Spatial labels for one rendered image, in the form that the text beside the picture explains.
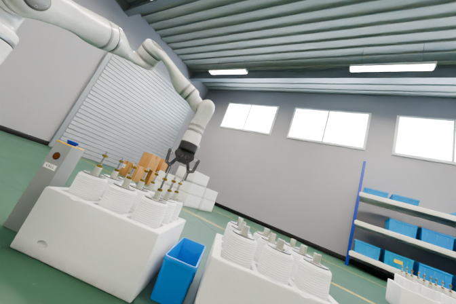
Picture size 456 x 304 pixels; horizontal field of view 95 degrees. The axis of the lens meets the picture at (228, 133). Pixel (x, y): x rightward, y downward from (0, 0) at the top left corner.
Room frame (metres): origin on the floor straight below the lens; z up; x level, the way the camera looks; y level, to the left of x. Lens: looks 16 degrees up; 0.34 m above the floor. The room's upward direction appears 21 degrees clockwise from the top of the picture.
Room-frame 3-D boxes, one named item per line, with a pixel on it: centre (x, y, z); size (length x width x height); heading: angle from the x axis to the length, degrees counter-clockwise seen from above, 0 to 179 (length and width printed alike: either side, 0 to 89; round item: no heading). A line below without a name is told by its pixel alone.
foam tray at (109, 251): (0.89, 0.25, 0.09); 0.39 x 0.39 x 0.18; 84
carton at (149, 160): (4.53, 1.32, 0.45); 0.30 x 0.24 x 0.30; 56
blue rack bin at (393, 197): (3.70, -3.46, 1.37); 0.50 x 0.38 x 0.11; 144
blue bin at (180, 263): (0.87, -0.02, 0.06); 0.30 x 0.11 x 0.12; 174
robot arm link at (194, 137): (0.89, 0.14, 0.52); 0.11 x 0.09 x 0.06; 7
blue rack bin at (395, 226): (3.73, -3.48, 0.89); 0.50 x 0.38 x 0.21; 146
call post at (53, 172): (0.85, 0.55, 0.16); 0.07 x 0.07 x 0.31; 84
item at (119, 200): (0.77, 0.26, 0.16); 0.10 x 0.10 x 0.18
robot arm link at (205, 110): (0.87, 0.13, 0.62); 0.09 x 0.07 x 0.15; 21
